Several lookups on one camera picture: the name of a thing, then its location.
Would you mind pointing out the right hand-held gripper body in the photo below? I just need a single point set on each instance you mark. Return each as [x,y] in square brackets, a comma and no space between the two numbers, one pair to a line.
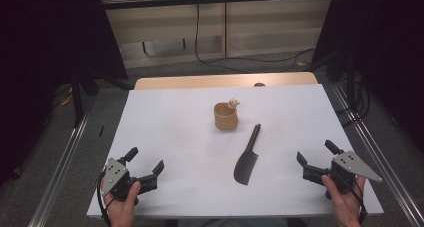
[348,167]

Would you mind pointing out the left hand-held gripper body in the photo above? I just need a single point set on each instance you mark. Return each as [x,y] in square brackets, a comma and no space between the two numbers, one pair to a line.
[115,177]

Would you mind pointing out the black cleaver knife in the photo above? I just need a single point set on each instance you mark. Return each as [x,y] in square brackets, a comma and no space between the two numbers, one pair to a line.
[246,165]

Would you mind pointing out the person's left hand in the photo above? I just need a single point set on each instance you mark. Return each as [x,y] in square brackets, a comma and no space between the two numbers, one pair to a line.
[123,210]

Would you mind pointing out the person's right hand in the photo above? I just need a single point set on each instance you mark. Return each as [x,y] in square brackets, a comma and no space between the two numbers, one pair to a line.
[345,207]

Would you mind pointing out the white table cover board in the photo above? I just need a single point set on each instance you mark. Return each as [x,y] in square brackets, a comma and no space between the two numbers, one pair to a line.
[173,137]

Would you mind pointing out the black metal stand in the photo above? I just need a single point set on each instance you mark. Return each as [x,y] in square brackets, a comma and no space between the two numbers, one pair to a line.
[350,83]
[77,100]

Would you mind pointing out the person's trousers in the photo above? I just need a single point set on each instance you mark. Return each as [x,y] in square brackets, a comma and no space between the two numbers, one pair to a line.
[233,223]

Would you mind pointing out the brown cup with small figure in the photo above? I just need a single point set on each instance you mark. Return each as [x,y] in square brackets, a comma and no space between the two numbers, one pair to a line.
[226,118]

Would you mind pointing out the dark round table grommet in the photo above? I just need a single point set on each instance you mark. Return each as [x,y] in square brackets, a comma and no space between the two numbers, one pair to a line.
[259,84]

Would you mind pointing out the light wooden table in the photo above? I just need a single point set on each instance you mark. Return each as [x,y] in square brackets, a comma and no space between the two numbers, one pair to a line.
[200,81]

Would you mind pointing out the black curtain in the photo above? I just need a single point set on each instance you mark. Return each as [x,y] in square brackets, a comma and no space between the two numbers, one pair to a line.
[50,37]
[383,37]

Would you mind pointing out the black horizontal bar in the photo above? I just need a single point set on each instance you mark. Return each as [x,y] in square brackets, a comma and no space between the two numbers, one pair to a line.
[166,2]

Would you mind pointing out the metal floor rail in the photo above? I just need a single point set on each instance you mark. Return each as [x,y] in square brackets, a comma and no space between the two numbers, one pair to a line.
[383,160]
[56,183]

